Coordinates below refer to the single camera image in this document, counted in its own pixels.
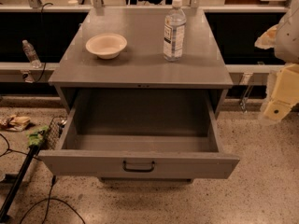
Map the black floor cable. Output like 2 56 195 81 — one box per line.
18 175 86 224

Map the black pole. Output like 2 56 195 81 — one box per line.
0 146 39 224

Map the small clear bottle on ledge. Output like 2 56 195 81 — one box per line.
22 40 42 69

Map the clear plastic water bottle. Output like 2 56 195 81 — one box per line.
164 0 187 62

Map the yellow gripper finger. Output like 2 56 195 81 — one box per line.
254 25 278 49
258 63 299 126

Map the white paper bowl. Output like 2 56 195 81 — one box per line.
85 34 127 60

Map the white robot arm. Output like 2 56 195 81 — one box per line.
254 5 299 125

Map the black wire mesh basket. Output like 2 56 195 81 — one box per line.
44 116 67 149

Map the open grey top drawer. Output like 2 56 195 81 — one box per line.
40 89 239 180

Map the black drawer handle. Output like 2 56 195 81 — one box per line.
122 161 155 173

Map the metal bracket under ledge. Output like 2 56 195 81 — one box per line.
239 73 253 113

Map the grey metal cabinet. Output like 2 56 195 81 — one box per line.
49 7 233 111

